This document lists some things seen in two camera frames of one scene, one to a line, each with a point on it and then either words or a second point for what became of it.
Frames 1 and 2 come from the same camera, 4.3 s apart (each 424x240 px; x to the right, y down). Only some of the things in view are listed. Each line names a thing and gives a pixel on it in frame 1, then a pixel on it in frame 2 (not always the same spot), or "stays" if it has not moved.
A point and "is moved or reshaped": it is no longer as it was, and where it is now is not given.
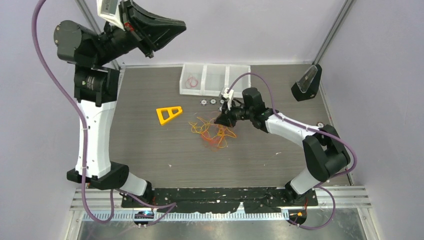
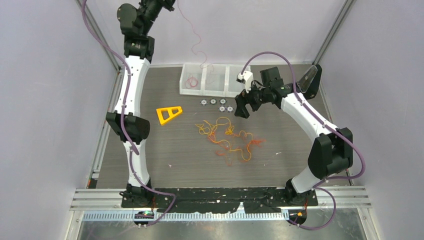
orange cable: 212,134 is moved or reshaped
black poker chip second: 213,101 stays
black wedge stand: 307,86 stays
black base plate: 253,200 stays
